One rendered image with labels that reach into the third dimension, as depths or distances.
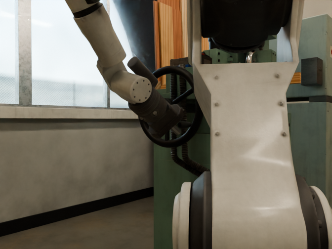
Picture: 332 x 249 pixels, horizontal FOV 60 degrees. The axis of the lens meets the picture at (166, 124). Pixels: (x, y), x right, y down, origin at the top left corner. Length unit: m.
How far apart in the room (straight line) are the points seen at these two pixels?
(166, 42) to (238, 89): 2.53
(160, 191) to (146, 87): 0.68
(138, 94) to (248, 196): 0.43
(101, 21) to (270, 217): 0.50
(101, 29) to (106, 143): 1.95
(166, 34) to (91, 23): 2.33
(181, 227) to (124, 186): 2.37
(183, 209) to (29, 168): 1.94
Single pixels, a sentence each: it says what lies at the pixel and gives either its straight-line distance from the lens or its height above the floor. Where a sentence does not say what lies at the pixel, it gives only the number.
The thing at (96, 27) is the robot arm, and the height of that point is 0.96.
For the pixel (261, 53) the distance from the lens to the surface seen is 1.41.
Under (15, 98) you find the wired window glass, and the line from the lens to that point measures 2.28.
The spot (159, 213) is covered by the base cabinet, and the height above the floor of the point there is 0.35.
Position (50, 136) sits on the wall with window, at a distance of 2.29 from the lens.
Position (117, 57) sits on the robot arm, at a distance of 0.70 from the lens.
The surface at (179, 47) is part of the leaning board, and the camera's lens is 3.12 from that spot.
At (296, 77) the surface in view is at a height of 0.92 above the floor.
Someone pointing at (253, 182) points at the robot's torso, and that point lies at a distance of 0.38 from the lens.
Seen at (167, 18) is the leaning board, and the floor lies 1.77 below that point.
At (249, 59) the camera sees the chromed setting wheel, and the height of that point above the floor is 1.03.
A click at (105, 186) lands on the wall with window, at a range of 2.60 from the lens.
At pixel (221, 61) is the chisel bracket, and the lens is 1.31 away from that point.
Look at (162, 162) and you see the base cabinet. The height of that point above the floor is 0.58.
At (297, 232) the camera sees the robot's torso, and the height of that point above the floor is 0.64.
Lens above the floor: 0.76
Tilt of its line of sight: 1 degrees down
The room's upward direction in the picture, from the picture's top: straight up
